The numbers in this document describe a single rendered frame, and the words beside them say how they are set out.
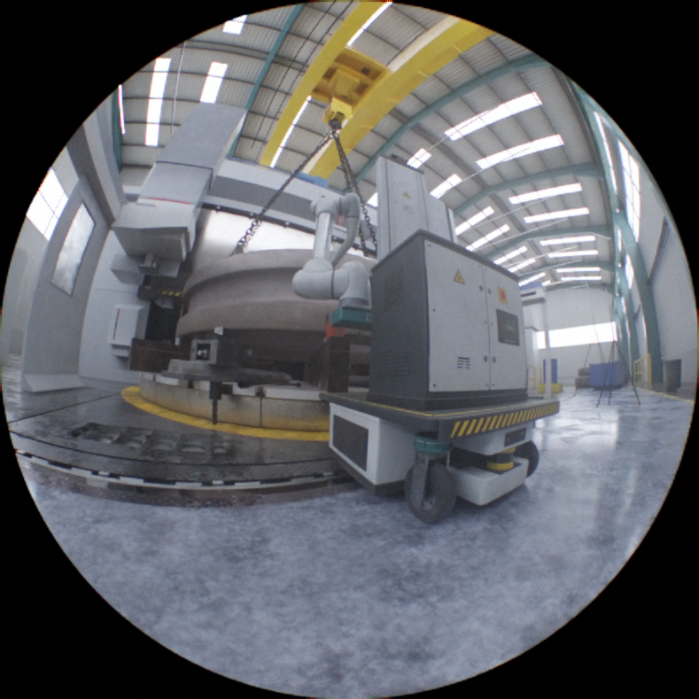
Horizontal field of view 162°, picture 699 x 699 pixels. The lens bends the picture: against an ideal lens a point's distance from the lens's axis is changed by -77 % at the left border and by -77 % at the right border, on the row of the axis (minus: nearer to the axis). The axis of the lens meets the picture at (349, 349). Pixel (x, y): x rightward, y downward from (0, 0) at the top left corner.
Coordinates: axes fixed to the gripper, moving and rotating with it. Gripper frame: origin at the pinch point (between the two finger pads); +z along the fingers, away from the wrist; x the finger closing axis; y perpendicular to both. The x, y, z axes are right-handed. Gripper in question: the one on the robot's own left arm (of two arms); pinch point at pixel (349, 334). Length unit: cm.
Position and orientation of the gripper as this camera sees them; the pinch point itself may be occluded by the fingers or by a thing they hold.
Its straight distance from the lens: 152.3
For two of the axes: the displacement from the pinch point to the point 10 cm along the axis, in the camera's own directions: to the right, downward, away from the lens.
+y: -3.7, 1.0, 9.2
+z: -0.4, 9.9, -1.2
